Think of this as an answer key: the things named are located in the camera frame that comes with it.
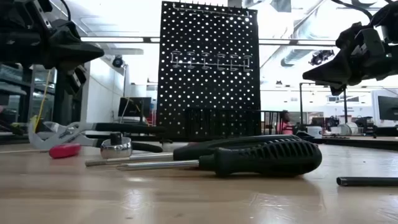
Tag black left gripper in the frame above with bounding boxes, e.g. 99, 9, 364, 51
0, 6, 105, 95

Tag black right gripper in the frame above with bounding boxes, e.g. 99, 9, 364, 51
303, 23, 398, 96

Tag black-handled groove joint pliers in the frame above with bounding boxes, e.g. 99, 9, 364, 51
28, 120, 165, 154

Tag red T-handle hex key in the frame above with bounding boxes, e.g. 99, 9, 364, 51
49, 142, 83, 160

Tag chrome round tool black knob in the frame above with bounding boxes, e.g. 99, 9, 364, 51
99, 131, 134, 160

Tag blue T-handle hex key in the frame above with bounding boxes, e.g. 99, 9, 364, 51
336, 176, 398, 187

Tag black ribbed-handle screwdriver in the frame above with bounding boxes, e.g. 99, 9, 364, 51
116, 138, 323, 179

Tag black ceiling spotlight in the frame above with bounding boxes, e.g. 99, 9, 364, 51
308, 49, 336, 67

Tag ceiling light strip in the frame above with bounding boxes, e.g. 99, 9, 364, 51
257, 39, 338, 47
77, 36, 161, 44

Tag black pipe stand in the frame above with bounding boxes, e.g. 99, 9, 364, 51
298, 81, 349, 125

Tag cluttered workbench equipment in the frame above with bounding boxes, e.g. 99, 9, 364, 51
323, 114, 377, 138

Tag white box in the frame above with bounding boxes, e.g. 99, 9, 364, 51
305, 125, 323, 139

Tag black computer monitor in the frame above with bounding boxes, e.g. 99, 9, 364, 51
118, 96, 152, 118
377, 95, 398, 121

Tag dark glass cabinet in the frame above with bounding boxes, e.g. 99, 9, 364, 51
0, 62, 57, 134

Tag person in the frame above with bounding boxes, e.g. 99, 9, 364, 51
277, 110, 295, 136

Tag black perforated pegboard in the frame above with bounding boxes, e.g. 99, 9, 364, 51
156, 1, 262, 140

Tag black dome camera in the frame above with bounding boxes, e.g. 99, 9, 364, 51
111, 55, 125, 68

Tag yellow cable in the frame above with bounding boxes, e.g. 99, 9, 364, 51
32, 70, 52, 133

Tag silver ventilation duct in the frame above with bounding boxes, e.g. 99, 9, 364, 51
280, 49, 312, 68

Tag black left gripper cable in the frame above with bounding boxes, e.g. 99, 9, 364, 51
60, 0, 72, 22

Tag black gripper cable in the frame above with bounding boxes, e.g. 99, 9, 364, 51
60, 0, 72, 22
330, 0, 374, 20

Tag black wire basket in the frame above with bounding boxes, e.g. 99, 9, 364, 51
185, 108, 285, 139

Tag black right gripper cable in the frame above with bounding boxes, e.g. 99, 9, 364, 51
330, 0, 374, 20

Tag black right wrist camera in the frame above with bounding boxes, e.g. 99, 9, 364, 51
369, 1, 398, 43

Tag chrome wire ring holder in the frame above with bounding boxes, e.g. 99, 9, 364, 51
170, 50, 253, 73

